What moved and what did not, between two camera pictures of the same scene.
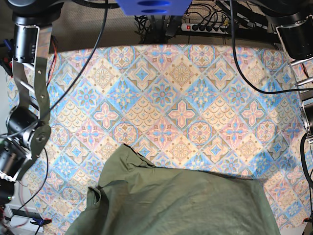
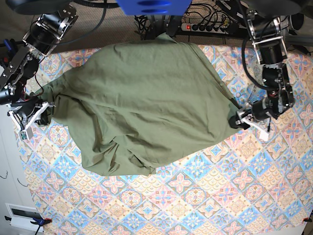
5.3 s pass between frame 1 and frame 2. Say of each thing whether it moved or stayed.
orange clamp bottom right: stayed
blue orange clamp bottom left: stayed
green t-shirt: moved
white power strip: stayed
